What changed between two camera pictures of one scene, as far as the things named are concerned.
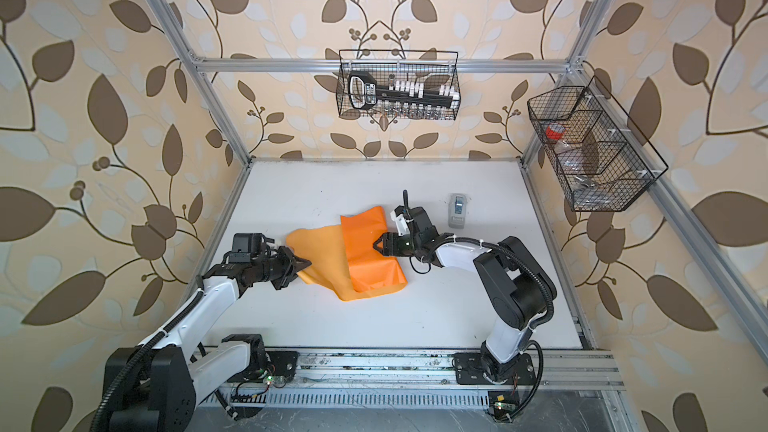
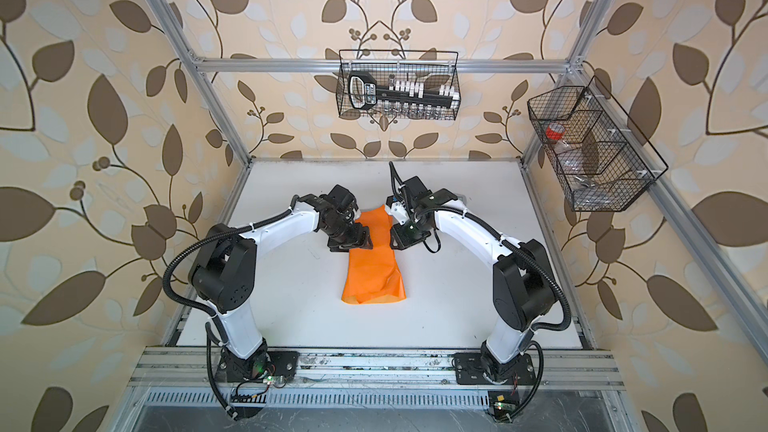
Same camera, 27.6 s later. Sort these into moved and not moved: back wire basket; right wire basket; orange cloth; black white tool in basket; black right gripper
Moved: black right gripper; orange cloth
Not moved: black white tool in basket; back wire basket; right wire basket
